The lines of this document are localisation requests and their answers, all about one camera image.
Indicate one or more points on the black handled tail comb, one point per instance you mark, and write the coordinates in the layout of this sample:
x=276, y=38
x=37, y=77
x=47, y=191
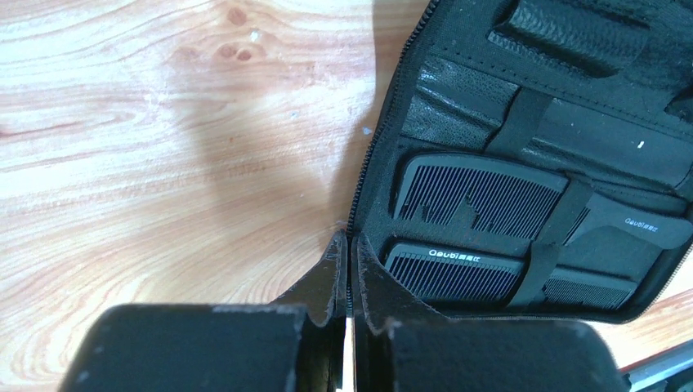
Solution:
x=503, y=198

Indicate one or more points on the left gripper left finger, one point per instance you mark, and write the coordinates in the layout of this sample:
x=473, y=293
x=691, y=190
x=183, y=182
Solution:
x=294, y=343

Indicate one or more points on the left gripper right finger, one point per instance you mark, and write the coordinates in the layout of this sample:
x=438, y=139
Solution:
x=402, y=344

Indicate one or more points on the black straight comb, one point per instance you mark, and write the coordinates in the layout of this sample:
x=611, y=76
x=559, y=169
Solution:
x=448, y=275

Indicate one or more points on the black zip tool case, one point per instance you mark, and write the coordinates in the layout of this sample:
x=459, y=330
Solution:
x=597, y=91

